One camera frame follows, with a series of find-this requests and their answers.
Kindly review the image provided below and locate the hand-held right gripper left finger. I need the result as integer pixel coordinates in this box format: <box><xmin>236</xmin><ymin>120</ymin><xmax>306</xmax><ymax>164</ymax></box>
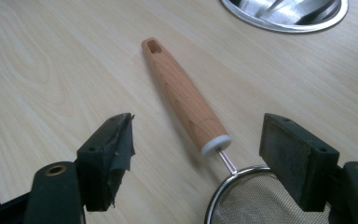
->
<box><xmin>76</xmin><ymin>112</ymin><xmax>136</xmax><ymax>213</ymax></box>

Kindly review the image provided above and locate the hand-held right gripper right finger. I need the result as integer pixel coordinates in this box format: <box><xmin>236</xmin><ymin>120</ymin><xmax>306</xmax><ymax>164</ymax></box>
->
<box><xmin>258</xmin><ymin>112</ymin><xmax>340</xmax><ymax>213</ymax></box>

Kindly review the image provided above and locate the wooden-handled mesh strainer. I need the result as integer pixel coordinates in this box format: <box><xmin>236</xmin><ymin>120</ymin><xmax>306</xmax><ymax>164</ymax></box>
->
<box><xmin>141</xmin><ymin>36</ymin><xmax>332</xmax><ymax>224</ymax></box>

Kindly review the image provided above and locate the stainless steel bowl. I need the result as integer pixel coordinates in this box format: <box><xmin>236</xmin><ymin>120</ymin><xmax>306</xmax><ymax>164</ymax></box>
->
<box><xmin>219</xmin><ymin>0</ymin><xmax>350</xmax><ymax>35</ymax></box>

